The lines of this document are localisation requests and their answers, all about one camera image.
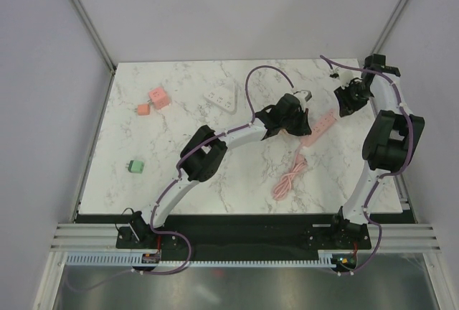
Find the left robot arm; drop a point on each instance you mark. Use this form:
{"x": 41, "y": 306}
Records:
{"x": 201, "y": 158}

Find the green charger plug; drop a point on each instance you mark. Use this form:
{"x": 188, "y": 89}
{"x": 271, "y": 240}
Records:
{"x": 135, "y": 166}

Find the salmon charger plug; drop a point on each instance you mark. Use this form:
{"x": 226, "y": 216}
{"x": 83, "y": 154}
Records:
{"x": 143, "y": 109}

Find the aluminium frame post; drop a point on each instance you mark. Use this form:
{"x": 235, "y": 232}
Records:
{"x": 389, "y": 26}
{"x": 92, "y": 32}

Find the pink cube socket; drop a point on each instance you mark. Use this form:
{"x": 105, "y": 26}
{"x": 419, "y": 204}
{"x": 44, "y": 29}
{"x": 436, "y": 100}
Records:
{"x": 158, "y": 98}

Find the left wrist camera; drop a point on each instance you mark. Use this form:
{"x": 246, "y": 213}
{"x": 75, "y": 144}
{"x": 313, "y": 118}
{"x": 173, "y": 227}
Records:
{"x": 303, "y": 96}

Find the white slotted cable duct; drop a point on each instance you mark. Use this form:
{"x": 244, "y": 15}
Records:
{"x": 152, "y": 258}

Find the white triangular power strip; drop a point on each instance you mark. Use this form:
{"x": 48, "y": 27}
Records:
{"x": 224, "y": 97}

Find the pink power strip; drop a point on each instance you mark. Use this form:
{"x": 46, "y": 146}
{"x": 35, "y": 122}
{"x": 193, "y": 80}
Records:
{"x": 324, "y": 123}

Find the aluminium rail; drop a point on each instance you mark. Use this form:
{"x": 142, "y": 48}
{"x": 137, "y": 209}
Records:
{"x": 84, "y": 237}

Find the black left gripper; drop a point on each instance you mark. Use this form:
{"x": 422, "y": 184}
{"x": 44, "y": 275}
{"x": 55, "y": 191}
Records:
{"x": 303, "y": 128}

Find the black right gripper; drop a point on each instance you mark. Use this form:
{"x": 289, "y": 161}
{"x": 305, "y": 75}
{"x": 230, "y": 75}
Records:
{"x": 346, "y": 107}

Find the right aluminium frame post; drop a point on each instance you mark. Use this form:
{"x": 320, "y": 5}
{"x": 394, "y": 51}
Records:
{"x": 389, "y": 26}

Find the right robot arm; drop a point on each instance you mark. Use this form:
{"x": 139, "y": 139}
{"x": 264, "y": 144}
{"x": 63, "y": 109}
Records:
{"x": 387, "y": 150}

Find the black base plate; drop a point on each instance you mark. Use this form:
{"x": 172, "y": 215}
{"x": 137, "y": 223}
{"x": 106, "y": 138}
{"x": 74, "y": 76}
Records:
{"x": 247, "y": 236}

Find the left aluminium frame post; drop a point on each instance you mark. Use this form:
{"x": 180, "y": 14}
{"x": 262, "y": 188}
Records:
{"x": 92, "y": 32}

